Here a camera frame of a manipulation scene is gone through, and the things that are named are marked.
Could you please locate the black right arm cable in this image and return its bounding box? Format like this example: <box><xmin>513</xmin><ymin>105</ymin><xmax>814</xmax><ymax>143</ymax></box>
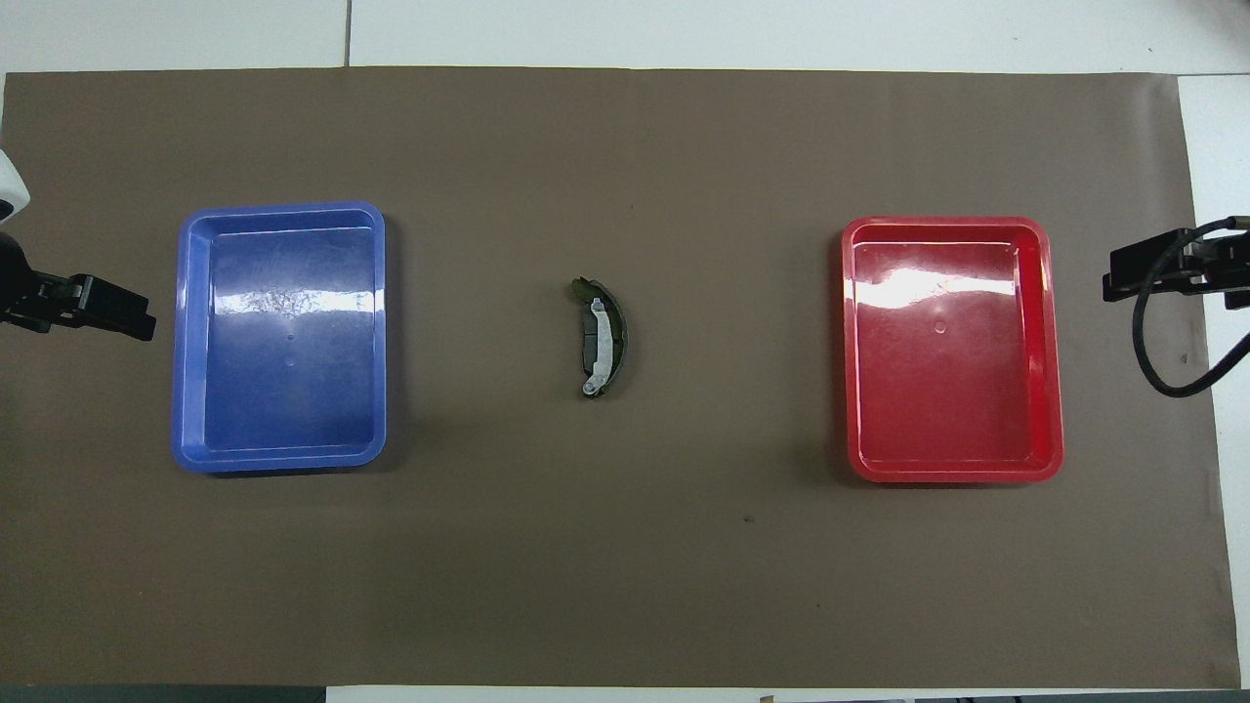
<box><xmin>1132</xmin><ymin>216</ymin><xmax>1250</xmax><ymax>399</ymax></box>

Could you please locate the curved dark brake shoe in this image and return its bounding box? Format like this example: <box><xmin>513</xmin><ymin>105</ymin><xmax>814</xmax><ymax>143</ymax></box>
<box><xmin>570</xmin><ymin>276</ymin><xmax>630</xmax><ymax>400</ymax></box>

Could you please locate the blue plastic tray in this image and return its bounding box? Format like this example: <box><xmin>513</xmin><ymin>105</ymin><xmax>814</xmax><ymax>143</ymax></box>
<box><xmin>172</xmin><ymin>201</ymin><xmax>389</xmax><ymax>476</ymax></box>

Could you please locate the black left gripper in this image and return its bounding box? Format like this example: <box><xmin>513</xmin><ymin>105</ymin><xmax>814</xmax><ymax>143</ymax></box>
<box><xmin>0</xmin><ymin>229</ymin><xmax>158</xmax><ymax>344</ymax></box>

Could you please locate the brown paper mat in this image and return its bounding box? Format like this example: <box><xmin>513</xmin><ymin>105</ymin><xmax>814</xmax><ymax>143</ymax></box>
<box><xmin>0</xmin><ymin>66</ymin><xmax>1241</xmax><ymax>689</ymax></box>

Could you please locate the red plastic tray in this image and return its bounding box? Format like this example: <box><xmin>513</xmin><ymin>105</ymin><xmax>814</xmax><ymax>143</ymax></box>
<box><xmin>841</xmin><ymin>216</ymin><xmax>1065</xmax><ymax>484</ymax></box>

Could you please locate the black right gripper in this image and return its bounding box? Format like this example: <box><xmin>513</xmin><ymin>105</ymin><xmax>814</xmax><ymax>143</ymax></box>
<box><xmin>1103</xmin><ymin>227</ymin><xmax>1250</xmax><ymax>311</ymax></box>

